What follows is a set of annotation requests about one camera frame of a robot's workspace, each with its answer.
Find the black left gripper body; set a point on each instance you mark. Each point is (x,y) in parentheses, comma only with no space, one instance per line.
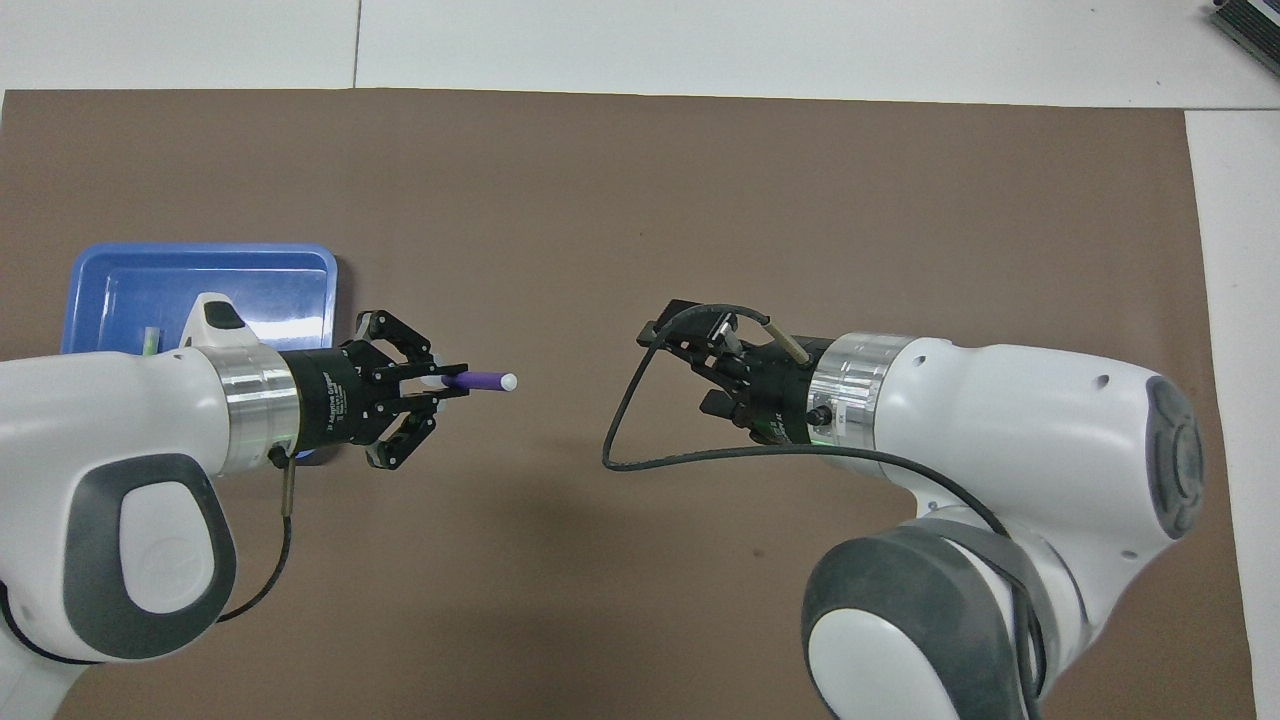
(325,400)

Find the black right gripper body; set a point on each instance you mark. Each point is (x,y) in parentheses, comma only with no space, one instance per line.
(785,395)

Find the purple pen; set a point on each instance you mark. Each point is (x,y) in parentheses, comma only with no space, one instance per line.
(480,382)

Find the green pen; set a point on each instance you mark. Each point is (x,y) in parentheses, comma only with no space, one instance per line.
(150,342)

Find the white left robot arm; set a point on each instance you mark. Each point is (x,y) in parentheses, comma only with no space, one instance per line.
(100,420)

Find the blue plastic tray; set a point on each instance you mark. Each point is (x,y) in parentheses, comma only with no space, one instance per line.
(270,290)

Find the brown table mat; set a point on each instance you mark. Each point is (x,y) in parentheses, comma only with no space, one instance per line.
(640,200)

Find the dark striped box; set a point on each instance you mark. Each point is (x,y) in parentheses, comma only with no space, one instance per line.
(1255,20)

